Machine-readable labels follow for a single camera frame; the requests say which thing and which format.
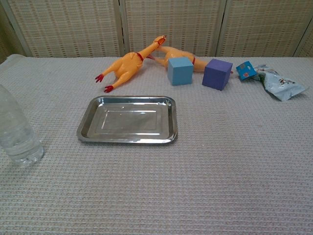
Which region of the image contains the transparent plastic water bottle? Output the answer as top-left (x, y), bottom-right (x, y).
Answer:
top-left (0, 84), bottom-right (45, 168)

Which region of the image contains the stainless steel rectangular tray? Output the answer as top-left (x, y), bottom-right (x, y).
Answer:
top-left (76, 95), bottom-right (178, 145)

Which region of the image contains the light blue foam cube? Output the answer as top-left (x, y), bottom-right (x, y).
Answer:
top-left (167, 57), bottom-right (195, 87)

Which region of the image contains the yellow rubber chicken open beak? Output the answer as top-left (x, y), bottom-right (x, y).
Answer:
top-left (94, 35), bottom-right (168, 93)

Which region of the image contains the beige woven tablecloth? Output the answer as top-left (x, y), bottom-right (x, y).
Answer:
top-left (0, 54), bottom-right (313, 235)

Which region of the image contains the yellow rubber chicken toy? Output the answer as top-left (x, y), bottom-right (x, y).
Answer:
top-left (149, 46), bottom-right (234, 74)

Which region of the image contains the purple foam cube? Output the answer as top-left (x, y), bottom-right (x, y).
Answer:
top-left (201, 58), bottom-right (234, 92)

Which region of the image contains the woven bamboo screen panel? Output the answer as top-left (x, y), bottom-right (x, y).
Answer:
top-left (119, 0), bottom-right (227, 58)
top-left (216, 0), bottom-right (313, 58)
top-left (293, 23), bottom-right (313, 58)
top-left (1, 0), bottom-right (124, 59)
top-left (0, 0), bottom-right (28, 65)

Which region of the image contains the small blue snack packet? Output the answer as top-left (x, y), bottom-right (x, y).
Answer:
top-left (235, 61), bottom-right (257, 81)

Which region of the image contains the silver snack bag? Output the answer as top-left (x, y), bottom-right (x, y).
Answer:
top-left (253, 63), bottom-right (307, 102)

